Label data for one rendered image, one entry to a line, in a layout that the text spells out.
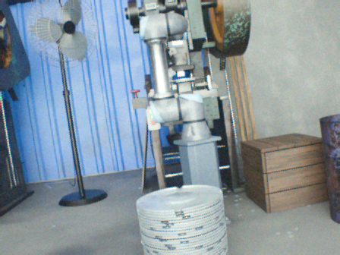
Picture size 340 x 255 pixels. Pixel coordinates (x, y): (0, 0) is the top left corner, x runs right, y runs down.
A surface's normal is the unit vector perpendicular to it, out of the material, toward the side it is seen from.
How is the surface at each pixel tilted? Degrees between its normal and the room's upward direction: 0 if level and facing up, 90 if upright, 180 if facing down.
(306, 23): 90
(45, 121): 90
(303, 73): 90
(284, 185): 90
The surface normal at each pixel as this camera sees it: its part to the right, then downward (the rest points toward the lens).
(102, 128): 0.05, 0.07
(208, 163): 0.36, 0.02
